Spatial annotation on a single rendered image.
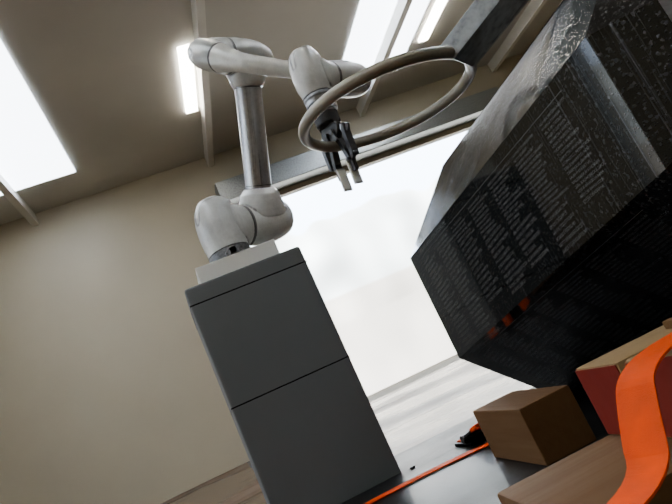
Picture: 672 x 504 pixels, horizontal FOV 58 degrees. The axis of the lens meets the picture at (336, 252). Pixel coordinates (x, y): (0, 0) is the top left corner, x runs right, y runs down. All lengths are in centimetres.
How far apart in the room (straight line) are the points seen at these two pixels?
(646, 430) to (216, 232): 171
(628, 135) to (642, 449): 56
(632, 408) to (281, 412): 138
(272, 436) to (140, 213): 687
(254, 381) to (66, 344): 648
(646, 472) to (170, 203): 816
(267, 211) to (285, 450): 87
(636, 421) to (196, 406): 746
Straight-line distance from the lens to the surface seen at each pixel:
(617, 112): 109
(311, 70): 181
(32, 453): 828
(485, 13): 148
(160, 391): 803
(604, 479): 79
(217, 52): 218
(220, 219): 217
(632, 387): 69
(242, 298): 196
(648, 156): 107
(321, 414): 193
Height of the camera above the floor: 32
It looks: 12 degrees up
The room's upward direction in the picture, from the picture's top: 25 degrees counter-clockwise
